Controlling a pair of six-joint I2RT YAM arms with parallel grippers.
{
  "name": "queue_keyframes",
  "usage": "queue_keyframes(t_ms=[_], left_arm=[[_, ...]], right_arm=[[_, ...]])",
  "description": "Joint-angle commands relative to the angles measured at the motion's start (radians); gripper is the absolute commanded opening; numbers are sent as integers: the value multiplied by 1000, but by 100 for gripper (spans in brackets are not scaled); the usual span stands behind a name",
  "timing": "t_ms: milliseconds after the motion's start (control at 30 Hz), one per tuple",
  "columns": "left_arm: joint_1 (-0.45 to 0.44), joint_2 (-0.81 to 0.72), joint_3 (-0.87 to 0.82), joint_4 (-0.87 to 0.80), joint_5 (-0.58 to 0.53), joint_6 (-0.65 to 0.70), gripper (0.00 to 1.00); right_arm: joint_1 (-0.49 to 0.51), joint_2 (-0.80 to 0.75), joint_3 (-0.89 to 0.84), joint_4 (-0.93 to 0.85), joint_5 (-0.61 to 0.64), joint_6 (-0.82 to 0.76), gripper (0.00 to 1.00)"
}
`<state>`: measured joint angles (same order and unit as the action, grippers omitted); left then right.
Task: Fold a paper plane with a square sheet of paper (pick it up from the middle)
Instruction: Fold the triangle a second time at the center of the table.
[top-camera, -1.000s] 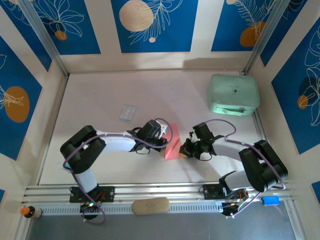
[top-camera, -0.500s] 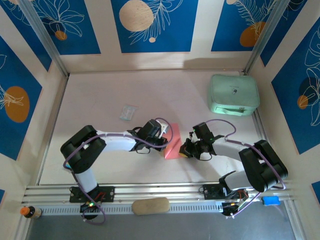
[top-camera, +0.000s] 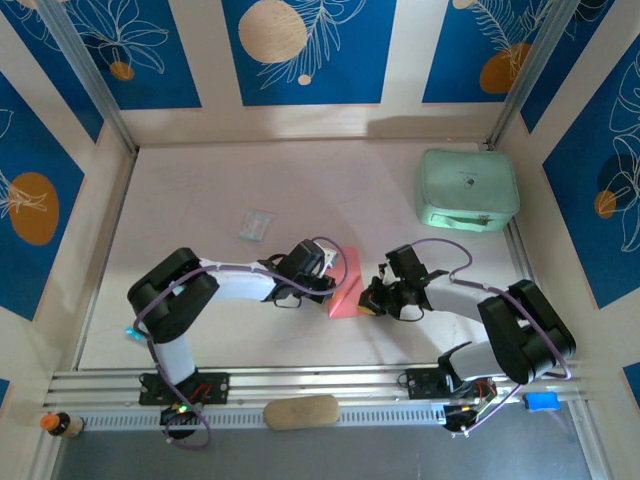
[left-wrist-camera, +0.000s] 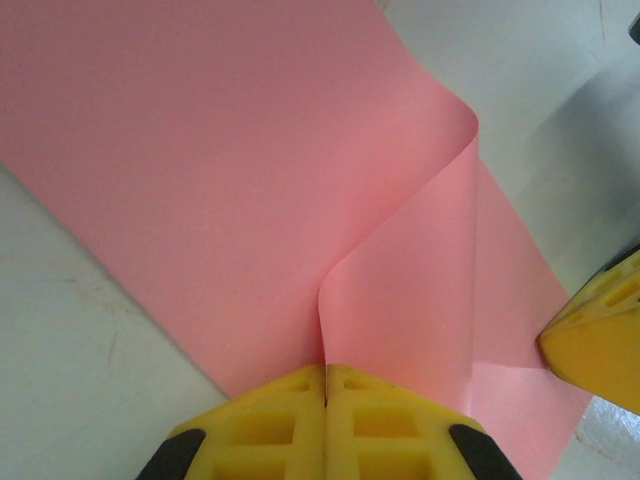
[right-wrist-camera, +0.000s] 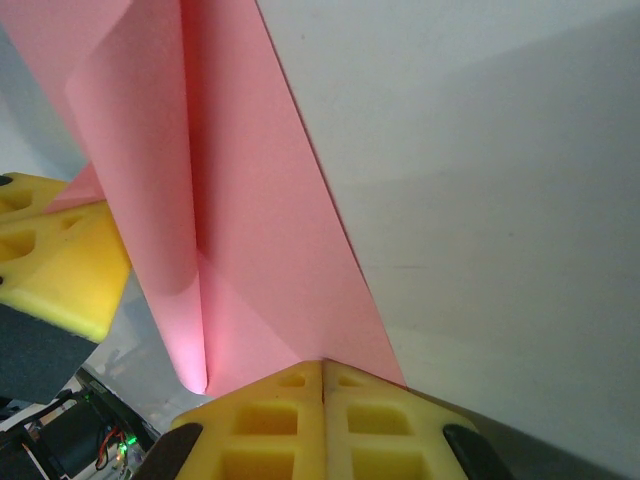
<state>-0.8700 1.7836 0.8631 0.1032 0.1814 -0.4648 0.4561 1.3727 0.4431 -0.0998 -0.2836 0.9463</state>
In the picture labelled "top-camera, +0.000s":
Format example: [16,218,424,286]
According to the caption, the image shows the pink cloth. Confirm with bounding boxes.
[327,244,365,320]

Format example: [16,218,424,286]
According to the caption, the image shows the small clear plastic bag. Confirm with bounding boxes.
[238,208,279,246]

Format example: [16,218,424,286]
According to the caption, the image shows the mint green zip pouch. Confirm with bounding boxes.
[415,148,521,233]

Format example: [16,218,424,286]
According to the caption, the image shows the tan oval pad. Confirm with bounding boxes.
[263,394,341,431]

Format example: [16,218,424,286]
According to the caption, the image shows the pale table mat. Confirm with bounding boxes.
[74,141,546,371]

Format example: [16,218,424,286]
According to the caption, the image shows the black controller board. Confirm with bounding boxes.
[159,403,202,427]
[442,402,485,435]

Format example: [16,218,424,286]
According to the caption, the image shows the small blue box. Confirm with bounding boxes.
[523,392,560,413]

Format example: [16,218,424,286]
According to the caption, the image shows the small bottle orange cap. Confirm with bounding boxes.
[39,411,85,440]

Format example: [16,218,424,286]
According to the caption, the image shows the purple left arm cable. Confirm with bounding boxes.
[134,235,350,450]

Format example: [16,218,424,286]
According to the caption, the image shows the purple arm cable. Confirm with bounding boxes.
[134,235,350,450]
[410,237,575,435]

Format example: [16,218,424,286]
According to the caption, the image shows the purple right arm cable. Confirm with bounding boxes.
[410,237,575,435]

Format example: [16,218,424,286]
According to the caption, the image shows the aluminium mounting rail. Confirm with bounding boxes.
[43,362,599,409]

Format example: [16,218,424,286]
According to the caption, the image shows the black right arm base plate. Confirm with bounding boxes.
[405,368,499,400]

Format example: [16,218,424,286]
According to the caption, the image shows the slotted grey cable duct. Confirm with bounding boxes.
[74,403,566,430]

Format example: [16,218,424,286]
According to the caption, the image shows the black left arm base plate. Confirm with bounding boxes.
[138,372,230,406]

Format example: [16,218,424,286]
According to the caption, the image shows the aluminium frame post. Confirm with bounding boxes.
[487,0,574,149]
[37,0,139,154]

